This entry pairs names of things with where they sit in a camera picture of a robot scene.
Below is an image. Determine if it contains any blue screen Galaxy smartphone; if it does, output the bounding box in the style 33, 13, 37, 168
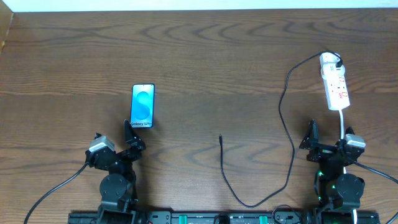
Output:
130, 83, 155, 128

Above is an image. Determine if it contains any black USB charging cable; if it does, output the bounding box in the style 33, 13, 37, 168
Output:
218, 50, 344, 208

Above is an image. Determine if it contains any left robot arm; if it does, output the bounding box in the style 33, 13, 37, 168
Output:
85, 120, 147, 224

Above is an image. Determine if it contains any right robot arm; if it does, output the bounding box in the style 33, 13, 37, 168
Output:
299, 120, 366, 223

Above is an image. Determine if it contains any white power strip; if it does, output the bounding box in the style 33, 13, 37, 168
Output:
320, 52, 350, 111

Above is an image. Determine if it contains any white power strip cord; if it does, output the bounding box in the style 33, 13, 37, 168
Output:
338, 108, 359, 224

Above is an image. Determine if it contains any black left camera cable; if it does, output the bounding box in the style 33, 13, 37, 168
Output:
23, 161, 91, 224

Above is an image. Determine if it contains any black camera cable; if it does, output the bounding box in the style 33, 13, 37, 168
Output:
23, 161, 91, 224
348, 155, 398, 185

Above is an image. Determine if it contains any black right camera cable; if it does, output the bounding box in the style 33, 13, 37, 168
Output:
348, 155, 398, 185

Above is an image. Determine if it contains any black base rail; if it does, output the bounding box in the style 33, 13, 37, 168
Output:
67, 210, 381, 224

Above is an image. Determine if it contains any white USB wall charger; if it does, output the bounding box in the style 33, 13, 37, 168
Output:
320, 63, 345, 80

